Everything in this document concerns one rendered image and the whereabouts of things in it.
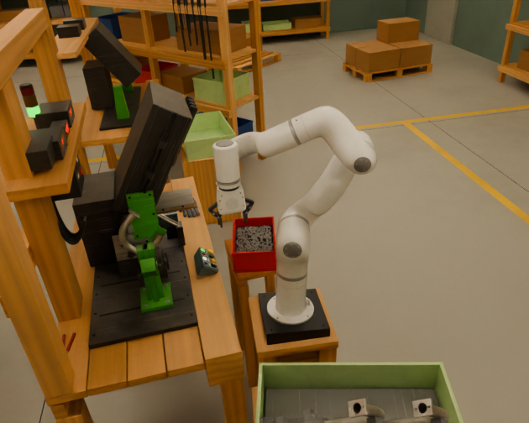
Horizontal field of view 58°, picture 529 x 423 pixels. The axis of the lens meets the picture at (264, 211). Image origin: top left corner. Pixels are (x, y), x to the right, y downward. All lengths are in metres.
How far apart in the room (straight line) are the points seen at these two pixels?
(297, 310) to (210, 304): 0.37
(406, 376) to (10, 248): 1.31
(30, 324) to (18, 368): 1.73
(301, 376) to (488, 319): 1.92
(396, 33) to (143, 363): 7.33
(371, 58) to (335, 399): 6.58
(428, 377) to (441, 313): 1.62
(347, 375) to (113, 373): 0.84
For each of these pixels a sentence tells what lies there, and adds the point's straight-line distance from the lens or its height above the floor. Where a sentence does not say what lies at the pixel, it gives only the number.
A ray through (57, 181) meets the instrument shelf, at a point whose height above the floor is 1.54.
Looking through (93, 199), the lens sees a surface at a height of 1.24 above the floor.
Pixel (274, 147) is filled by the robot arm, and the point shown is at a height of 1.62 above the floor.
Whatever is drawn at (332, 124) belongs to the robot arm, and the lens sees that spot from 1.55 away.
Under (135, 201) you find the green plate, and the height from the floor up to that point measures 1.24.
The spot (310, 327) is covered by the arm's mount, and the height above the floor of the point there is 0.90.
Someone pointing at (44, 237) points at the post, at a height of 1.30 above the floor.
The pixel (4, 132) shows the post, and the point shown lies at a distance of 1.78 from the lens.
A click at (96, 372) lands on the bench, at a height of 0.88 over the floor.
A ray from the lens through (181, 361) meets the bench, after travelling 1.88.
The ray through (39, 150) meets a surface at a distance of 1.79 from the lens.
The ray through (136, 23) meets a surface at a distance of 5.57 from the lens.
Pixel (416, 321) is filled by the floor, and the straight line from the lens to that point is 3.31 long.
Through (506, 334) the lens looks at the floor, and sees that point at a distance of 3.39.
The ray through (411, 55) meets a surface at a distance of 8.27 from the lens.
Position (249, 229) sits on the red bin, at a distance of 2.50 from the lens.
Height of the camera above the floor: 2.25
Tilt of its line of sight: 31 degrees down
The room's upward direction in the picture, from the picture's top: 3 degrees counter-clockwise
